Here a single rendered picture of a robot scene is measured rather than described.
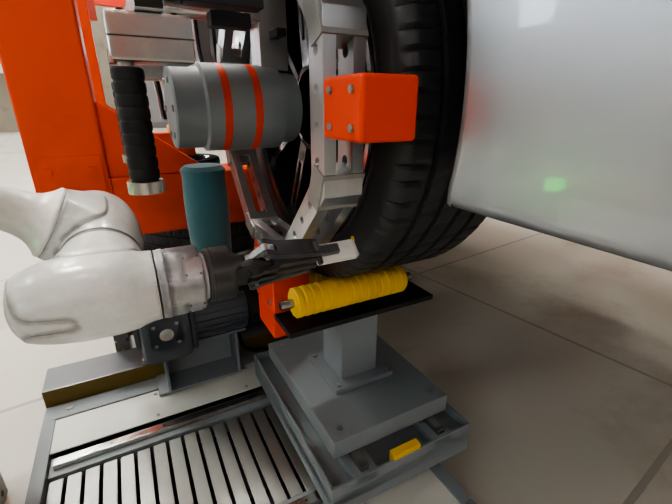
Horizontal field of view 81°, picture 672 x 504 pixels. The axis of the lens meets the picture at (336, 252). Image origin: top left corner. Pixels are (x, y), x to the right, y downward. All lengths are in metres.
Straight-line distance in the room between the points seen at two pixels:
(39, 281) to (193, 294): 0.16
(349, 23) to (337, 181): 0.19
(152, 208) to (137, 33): 0.71
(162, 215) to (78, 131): 0.28
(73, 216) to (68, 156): 0.55
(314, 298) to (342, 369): 0.30
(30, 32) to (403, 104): 0.90
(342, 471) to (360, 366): 0.23
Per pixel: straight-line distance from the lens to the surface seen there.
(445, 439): 1.00
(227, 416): 1.19
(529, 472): 1.21
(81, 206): 0.63
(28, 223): 0.64
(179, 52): 0.54
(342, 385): 0.97
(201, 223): 0.85
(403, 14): 0.53
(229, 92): 0.68
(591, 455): 1.33
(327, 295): 0.73
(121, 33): 0.54
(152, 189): 0.54
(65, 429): 1.30
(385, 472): 0.93
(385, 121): 0.45
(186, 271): 0.52
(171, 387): 1.27
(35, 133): 1.17
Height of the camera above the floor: 0.85
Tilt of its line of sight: 20 degrees down
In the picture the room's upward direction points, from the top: straight up
